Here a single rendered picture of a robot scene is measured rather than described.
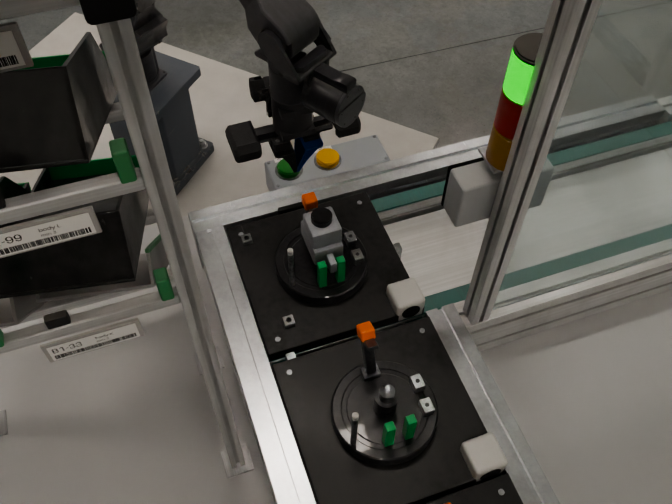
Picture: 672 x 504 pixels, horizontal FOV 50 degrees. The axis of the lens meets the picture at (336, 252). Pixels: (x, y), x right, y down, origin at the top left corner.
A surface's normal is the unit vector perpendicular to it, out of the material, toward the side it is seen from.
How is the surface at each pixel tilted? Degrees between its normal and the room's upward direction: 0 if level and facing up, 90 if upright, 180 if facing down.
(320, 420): 0
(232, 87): 0
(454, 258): 0
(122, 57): 90
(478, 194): 90
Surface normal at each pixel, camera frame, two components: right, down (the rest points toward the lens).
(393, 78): 0.01, -0.59
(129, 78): 0.33, 0.76
